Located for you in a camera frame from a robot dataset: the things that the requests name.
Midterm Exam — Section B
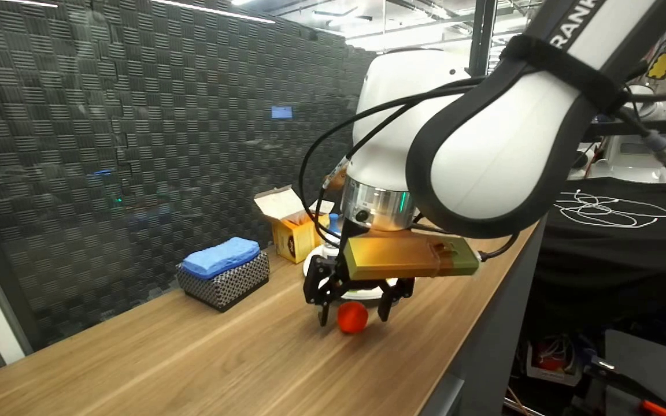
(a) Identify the orange handled tool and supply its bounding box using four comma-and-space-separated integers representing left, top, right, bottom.
585, 356, 666, 416

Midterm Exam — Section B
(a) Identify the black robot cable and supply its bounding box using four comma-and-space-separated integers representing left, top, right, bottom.
295, 77, 519, 264

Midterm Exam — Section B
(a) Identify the white lab equipment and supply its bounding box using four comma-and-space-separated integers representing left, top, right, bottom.
577, 84, 666, 188

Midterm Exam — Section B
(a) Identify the olive wrist camera box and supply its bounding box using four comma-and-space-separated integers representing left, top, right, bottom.
341, 233, 480, 281

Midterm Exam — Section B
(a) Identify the red toy strawberry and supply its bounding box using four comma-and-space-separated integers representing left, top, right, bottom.
336, 300, 373, 337

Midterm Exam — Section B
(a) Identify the blue folded cloth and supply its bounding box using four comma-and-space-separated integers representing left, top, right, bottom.
177, 235, 264, 281

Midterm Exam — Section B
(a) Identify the open yellow cardboard box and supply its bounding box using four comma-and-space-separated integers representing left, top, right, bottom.
251, 184, 329, 266

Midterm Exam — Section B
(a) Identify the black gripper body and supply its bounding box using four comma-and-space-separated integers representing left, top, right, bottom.
301, 227, 419, 307

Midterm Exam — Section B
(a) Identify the thin white cable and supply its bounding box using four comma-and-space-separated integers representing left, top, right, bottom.
552, 188, 666, 230

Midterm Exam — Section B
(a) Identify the grey woven basket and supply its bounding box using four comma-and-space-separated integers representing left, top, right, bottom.
176, 250, 272, 312

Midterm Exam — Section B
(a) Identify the black table cover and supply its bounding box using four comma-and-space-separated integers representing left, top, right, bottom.
537, 175, 666, 318

